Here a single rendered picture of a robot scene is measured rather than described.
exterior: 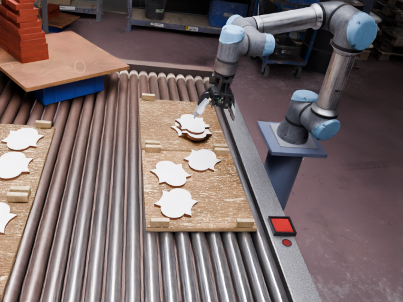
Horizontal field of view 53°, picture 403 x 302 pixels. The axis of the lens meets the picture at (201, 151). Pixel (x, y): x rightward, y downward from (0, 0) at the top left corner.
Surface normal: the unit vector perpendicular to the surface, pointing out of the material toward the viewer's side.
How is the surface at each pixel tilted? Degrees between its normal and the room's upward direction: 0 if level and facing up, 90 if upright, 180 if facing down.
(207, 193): 0
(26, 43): 90
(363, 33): 85
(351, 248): 1
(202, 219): 0
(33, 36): 90
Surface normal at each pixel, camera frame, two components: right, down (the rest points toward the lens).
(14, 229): 0.15, -0.82
